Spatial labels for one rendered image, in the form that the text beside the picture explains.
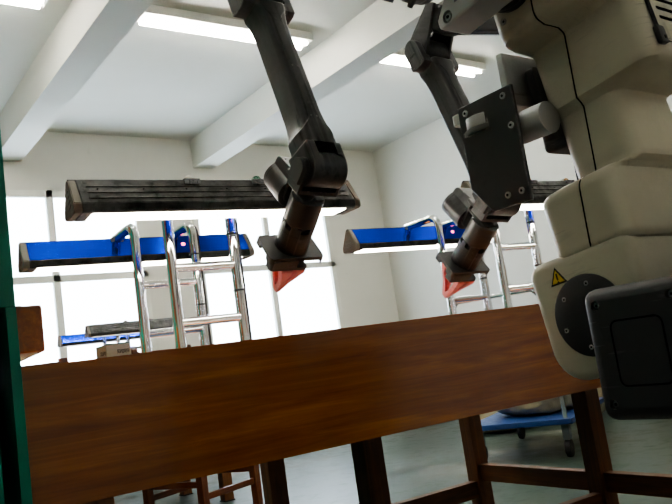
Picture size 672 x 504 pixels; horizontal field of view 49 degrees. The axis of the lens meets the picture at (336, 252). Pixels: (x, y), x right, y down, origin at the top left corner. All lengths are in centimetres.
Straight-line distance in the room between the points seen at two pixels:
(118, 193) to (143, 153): 574
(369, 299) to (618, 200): 725
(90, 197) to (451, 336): 70
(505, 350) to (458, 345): 11
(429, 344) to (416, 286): 680
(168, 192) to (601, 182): 84
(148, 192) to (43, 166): 540
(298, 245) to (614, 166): 52
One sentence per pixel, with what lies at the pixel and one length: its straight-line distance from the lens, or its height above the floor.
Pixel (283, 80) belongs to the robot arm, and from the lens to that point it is 126.
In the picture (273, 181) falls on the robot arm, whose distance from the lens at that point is 124.
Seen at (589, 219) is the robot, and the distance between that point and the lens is 98.
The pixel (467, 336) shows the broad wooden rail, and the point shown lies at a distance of 139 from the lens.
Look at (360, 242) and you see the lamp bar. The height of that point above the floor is 106.
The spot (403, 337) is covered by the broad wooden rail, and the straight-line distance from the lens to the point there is 129.
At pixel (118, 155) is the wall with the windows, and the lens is 709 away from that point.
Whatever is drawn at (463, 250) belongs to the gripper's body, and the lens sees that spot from 150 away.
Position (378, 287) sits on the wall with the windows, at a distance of 826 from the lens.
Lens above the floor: 72
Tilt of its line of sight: 8 degrees up
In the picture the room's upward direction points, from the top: 8 degrees counter-clockwise
